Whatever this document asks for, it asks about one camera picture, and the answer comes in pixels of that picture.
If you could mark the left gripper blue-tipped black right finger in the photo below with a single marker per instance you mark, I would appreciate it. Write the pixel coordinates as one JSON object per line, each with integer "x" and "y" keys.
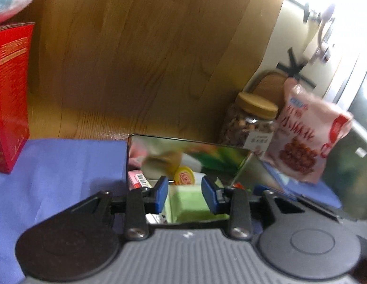
{"x": 300, "y": 240}

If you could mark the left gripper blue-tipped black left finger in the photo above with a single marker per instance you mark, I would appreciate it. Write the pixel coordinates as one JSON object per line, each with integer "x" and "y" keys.
{"x": 85, "y": 238}

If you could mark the pink candy bar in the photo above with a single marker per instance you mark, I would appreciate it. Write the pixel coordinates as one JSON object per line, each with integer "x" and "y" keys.
{"x": 136, "y": 179}

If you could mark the light green bar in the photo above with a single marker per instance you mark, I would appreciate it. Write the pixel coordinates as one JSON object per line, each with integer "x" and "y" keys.
{"x": 185, "y": 203}

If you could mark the blue patterned tablecloth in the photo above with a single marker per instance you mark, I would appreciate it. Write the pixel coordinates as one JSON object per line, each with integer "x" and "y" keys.
{"x": 50, "y": 175}

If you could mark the pink fried twist bag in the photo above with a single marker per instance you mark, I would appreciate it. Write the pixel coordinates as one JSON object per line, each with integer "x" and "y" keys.
{"x": 307, "y": 129}

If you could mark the clear nut jar yellow lid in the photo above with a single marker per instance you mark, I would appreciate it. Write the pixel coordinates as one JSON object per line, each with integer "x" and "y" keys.
{"x": 249, "y": 123}

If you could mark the black metal tin box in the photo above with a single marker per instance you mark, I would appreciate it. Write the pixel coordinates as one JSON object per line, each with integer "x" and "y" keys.
{"x": 227, "y": 165}

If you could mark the wooden cutting board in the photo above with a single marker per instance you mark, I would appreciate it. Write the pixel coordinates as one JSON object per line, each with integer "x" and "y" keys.
{"x": 269, "y": 85}

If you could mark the white power strip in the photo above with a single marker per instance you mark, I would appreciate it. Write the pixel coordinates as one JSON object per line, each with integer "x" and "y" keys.
{"x": 316, "y": 46}

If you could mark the red gift bag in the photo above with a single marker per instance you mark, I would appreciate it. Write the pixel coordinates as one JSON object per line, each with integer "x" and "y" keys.
{"x": 15, "y": 42}

